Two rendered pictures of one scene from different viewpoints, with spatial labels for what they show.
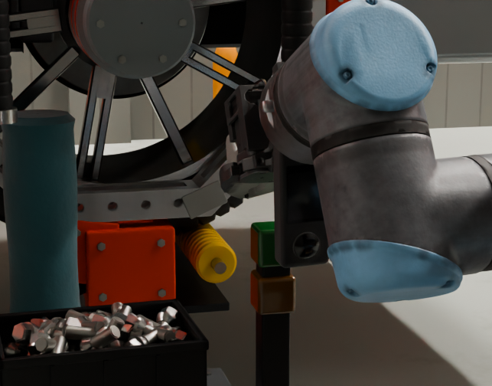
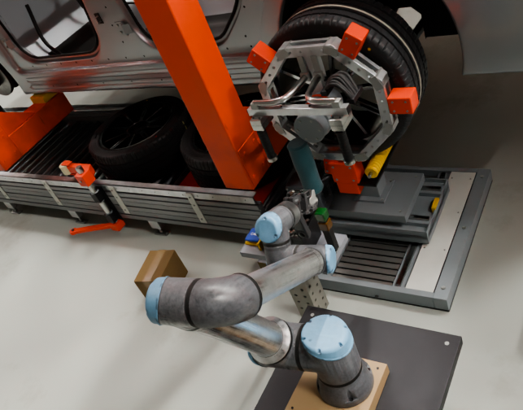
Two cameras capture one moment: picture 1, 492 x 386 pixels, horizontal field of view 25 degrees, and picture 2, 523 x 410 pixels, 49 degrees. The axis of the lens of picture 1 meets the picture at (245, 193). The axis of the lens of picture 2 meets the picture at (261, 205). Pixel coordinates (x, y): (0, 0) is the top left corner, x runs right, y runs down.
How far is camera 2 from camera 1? 1.68 m
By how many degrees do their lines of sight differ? 57
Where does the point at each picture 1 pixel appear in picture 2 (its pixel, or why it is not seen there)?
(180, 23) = (319, 130)
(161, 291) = (353, 180)
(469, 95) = not seen: outside the picture
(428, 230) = not seen: hidden behind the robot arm
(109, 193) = (332, 153)
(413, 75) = (271, 237)
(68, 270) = (312, 182)
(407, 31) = (271, 226)
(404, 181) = (272, 257)
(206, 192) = (361, 155)
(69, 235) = (310, 174)
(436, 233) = not seen: hidden behind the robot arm
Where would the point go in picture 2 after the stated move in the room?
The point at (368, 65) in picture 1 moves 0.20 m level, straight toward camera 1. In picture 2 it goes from (262, 233) to (215, 275)
